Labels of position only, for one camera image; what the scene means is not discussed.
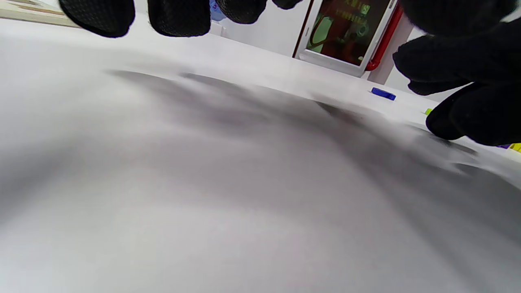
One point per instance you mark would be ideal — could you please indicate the person's left hand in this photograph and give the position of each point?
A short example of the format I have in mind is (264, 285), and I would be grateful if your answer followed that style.
(97, 16)

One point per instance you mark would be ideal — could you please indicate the person's right hand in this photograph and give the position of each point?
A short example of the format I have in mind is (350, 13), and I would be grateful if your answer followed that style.
(480, 61)

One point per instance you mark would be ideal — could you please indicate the wooden math block puzzle board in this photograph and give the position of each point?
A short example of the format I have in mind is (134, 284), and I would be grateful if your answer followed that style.
(32, 16)

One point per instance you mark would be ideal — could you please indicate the purple math block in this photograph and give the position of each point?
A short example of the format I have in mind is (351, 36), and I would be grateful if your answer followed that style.
(504, 146)

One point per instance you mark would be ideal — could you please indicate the yellow number math block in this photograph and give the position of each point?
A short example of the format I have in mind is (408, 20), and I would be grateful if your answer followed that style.
(516, 147)

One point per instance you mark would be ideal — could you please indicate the small blue math block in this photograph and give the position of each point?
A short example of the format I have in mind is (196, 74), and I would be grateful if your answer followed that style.
(383, 93)

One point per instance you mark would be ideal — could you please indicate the red pipe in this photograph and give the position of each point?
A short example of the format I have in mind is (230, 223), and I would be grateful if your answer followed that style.
(384, 40)

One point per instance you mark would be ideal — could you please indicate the upturned blue water bottle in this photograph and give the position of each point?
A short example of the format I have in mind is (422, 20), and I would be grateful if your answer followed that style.
(214, 14)

